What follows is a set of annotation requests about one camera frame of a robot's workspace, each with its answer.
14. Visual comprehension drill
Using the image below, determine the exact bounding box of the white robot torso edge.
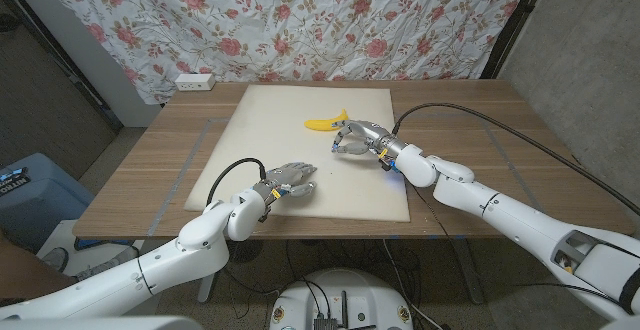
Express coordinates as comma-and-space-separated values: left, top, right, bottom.
0, 314, 204, 330

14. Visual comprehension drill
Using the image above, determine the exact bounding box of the black backdrop stand pole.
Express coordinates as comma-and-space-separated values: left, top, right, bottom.
480, 0, 554, 80

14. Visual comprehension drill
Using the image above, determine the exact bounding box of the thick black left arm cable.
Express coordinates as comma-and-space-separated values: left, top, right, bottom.
205, 157, 269, 209

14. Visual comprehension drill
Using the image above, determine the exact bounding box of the white floor board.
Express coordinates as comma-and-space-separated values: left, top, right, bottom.
37, 218, 141, 276

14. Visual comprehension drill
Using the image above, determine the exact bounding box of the black wall strip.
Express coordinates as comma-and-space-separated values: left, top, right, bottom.
0, 0, 124, 134

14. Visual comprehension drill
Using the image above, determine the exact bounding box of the white table leg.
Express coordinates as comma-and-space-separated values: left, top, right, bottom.
197, 272, 219, 304

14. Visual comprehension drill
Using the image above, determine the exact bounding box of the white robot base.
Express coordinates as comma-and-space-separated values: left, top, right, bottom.
268, 268, 414, 330

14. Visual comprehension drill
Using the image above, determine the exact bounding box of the person's bare leg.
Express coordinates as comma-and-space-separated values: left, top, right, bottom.
0, 229, 76, 301

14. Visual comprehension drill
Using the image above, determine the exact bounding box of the grey table leg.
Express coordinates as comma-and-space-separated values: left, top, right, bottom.
452, 238, 485, 305

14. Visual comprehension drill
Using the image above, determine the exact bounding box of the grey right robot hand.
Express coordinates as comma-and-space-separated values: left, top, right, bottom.
331, 118, 409, 164

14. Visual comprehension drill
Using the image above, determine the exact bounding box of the yellow toy banana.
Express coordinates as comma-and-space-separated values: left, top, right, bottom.
303, 108, 350, 133

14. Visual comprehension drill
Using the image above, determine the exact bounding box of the blue storage bin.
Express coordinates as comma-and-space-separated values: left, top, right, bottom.
0, 152, 96, 251

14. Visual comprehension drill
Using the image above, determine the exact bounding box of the floral backdrop cloth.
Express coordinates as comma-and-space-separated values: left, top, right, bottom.
30, 0, 536, 105

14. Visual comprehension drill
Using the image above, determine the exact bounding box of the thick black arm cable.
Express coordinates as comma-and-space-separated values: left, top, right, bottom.
392, 102, 640, 217
205, 157, 269, 209

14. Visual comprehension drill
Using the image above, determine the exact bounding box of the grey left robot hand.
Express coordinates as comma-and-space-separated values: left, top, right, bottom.
252, 162, 319, 206

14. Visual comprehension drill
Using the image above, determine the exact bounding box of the white power strip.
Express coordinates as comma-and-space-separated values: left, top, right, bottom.
174, 72, 217, 92

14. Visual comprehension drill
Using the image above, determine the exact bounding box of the wooden table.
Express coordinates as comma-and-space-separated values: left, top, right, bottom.
72, 78, 636, 241

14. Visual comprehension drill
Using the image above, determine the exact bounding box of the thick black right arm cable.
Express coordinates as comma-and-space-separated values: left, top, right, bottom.
392, 102, 640, 217

